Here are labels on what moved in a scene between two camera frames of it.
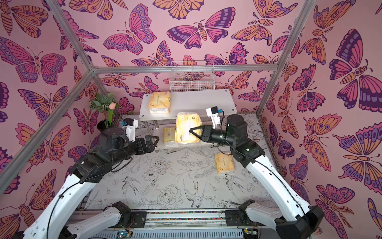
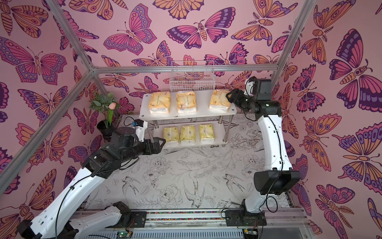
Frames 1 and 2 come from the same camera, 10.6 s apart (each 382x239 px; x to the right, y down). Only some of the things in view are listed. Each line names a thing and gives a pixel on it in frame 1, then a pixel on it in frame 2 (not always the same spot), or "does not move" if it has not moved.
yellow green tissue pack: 169,134 does not move
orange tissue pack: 185,122 to 186,101
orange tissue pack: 159,102 does not move
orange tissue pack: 225,163 to 219,101
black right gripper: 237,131 to 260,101
